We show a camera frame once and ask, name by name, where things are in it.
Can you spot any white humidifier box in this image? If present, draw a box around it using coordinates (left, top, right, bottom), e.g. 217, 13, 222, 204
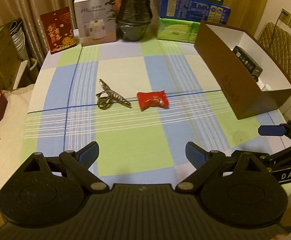
74, 0, 117, 46

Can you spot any brown paper bag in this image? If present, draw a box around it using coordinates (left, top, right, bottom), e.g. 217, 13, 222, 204
0, 18, 21, 90

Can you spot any red gift box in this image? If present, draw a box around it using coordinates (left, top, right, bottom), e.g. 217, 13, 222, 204
40, 7, 77, 54

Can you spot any brown cardboard storage box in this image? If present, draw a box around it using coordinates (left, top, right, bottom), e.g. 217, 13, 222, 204
194, 21, 291, 119

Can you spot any black power cable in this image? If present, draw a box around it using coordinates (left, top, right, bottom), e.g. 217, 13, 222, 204
271, 11, 286, 46

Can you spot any red snack packet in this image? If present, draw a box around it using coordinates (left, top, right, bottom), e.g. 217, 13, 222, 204
137, 90, 169, 111

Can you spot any wall power socket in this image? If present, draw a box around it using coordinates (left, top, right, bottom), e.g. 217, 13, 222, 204
279, 9, 291, 29

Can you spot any blue carton box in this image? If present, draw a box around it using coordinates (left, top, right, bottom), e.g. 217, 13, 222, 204
156, 0, 231, 24

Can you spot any green tissue pack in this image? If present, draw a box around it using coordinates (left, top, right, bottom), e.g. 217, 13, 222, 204
157, 18, 200, 43

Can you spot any black shaver box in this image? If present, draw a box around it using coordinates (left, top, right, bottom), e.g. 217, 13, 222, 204
232, 46, 263, 77

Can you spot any quilted chair back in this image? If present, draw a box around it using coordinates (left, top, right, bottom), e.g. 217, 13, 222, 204
257, 22, 291, 79

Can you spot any checkered tablecloth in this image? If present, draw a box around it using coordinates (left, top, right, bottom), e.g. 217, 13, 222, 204
21, 39, 291, 185

